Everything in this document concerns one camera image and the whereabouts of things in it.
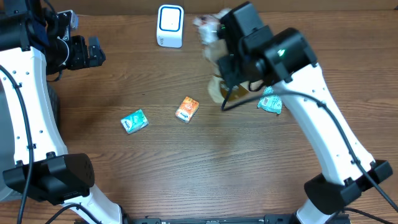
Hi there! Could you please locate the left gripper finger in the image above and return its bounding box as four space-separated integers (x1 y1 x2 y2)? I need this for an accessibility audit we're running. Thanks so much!
88 46 106 67
88 36 100 49

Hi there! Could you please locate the brown snack pouch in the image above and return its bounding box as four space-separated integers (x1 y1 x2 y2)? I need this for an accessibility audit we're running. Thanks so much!
193 8 231 104

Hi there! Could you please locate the small orange tissue pack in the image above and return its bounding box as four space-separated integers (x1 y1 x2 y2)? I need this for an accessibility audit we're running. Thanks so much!
175 96 199 123

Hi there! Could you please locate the teal snack bar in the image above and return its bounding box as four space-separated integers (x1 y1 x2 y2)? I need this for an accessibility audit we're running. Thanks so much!
257 95 282 114

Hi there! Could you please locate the small teal tissue pack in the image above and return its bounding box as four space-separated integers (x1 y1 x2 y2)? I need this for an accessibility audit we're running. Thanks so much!
121 109 149 134

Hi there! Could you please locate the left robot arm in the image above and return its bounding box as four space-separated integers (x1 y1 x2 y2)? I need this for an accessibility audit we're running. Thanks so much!
1 0 129 223

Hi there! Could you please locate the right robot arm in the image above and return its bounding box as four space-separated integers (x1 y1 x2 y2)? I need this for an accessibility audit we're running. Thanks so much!
217 2 392 223

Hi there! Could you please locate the white barcode scanner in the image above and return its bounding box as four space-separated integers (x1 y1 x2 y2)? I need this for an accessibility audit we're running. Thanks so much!
156 4 184 48

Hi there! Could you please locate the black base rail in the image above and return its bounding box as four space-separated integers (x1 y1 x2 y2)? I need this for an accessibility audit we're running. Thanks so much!
131 214 298 224

